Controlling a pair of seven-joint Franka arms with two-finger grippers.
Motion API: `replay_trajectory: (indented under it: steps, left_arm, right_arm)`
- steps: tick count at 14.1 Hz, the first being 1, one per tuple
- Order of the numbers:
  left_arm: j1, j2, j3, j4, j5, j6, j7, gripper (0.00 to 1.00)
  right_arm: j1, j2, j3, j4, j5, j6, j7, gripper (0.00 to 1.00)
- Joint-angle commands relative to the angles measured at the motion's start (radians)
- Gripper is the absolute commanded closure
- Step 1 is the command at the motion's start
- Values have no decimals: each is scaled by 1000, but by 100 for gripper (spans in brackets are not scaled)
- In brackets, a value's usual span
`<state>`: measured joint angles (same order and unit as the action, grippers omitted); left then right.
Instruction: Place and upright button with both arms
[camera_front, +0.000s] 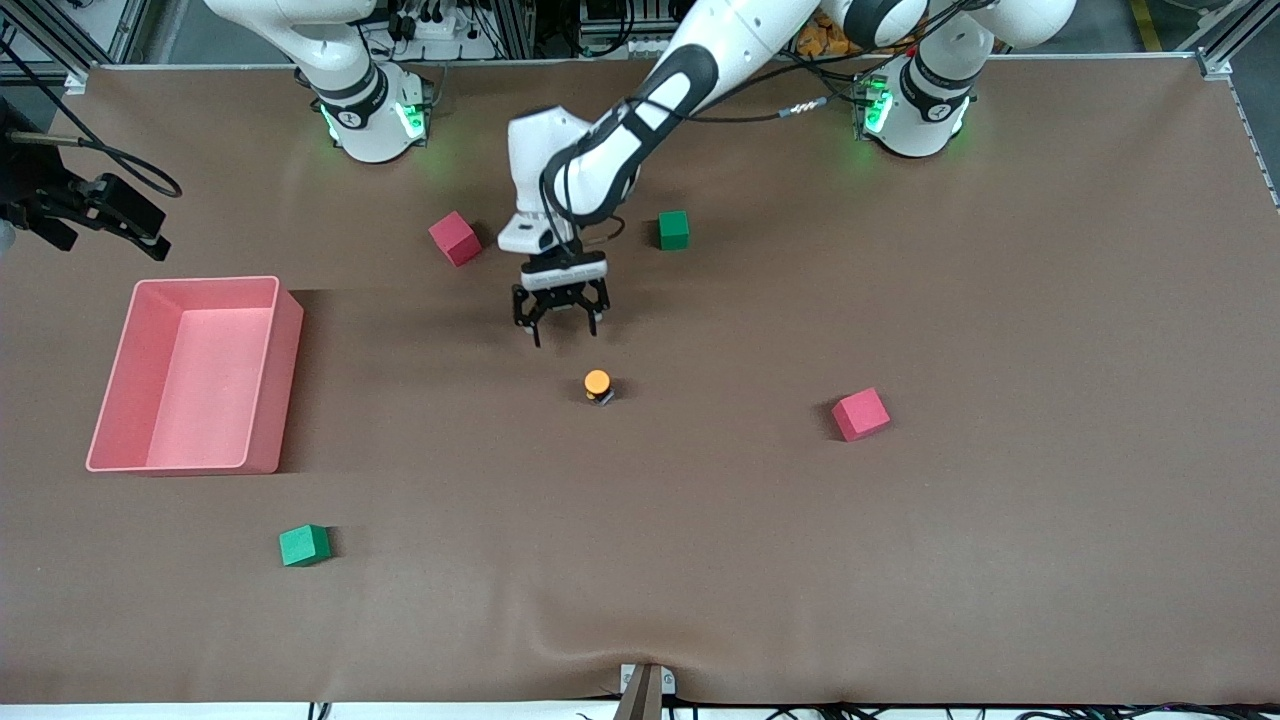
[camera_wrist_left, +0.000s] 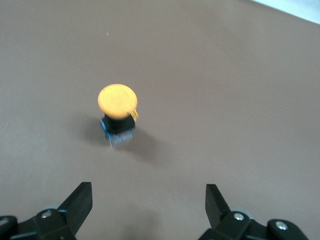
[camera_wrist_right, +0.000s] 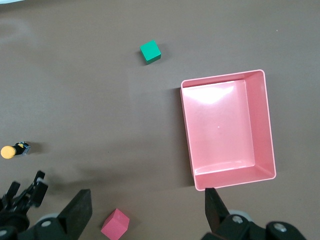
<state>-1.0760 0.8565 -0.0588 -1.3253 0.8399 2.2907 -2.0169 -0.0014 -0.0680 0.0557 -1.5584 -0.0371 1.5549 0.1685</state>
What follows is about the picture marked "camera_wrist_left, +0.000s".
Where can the yellow mushroom push button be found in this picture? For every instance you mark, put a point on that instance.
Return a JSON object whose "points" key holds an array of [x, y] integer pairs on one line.
{"points": [[117, 101]]}

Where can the brown table mat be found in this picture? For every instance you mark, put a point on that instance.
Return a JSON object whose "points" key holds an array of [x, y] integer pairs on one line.
{"points": [[225, 100]]}

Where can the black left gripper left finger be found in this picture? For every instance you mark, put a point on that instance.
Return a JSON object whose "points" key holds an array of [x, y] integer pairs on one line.
{"points": [[62, 220]]}

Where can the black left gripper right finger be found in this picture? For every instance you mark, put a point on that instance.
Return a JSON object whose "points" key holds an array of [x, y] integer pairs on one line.
{"points": [[225, 225]]}

